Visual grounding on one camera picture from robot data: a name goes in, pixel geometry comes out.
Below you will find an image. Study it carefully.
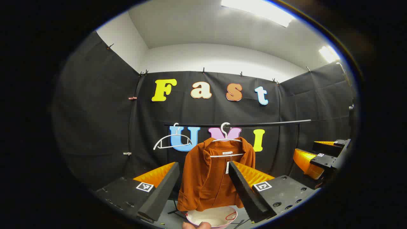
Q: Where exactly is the black clothes rack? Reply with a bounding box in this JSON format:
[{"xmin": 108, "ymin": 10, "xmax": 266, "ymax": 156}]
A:
[{"xmin": 164, "ymin": 120, "xmax": 312, "ymax": 228}]

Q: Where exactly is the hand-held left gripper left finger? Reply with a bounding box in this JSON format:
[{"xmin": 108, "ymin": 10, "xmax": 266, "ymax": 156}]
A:
[{"xmin": 95, "ymin": 162, "xmax": 180, "ymax": 222}]

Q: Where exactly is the white plastic hanger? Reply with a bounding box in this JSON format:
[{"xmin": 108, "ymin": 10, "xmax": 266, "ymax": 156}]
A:
[
  {"xmin": 210, "ymin": 122, "xmax": 245, "ymax": 158},
  {"xmin": 153, "ymin": 123, "xmax": 193, "ymax": 150}
]

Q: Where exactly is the small ceiling light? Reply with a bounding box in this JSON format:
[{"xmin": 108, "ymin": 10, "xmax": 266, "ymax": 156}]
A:
[{"xmin": 319, "ymin": 45, "xmax": 341, "ymax": 63}]

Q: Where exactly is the orange corduroy jacket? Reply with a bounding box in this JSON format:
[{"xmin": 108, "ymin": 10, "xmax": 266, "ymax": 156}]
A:
[{"xmin": 177, "ymin": 137, "xmax": 256, "ymax": 212}]

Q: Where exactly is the white laundry hamper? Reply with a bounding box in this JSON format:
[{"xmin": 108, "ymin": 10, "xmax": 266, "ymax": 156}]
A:
[{"xmin": 186, "ymin": 206, "xmax": 238, "ymax": 229}]

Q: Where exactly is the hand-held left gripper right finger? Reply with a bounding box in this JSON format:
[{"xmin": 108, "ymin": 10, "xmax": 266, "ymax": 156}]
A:
[{"xmin": 228, "ymin": 161, "xmax": 321, "ymax": 223}]

